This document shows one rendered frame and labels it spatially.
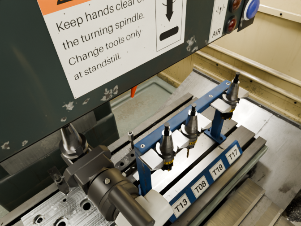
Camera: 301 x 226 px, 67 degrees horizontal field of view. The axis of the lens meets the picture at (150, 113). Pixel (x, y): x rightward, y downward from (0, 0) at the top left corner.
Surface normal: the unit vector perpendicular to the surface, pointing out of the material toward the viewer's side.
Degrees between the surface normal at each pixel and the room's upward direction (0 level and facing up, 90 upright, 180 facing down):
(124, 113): 0
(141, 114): 0
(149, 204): 5
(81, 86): 90
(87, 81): 90
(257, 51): 90
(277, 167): 24
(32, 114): 90
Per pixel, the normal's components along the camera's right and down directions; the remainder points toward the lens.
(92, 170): -0.05, -0.71
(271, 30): -0.75, 0.50
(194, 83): -0.35, -0.44
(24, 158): 0.66, 0.51
